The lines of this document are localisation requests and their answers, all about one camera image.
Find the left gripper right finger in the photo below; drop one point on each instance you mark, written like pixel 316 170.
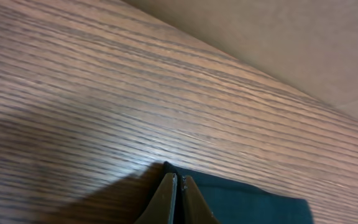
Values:
pixel 196 210

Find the black t-shirt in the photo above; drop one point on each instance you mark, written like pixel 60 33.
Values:
pixel 237 202

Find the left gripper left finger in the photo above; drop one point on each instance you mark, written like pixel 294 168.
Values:
pixel 161 207

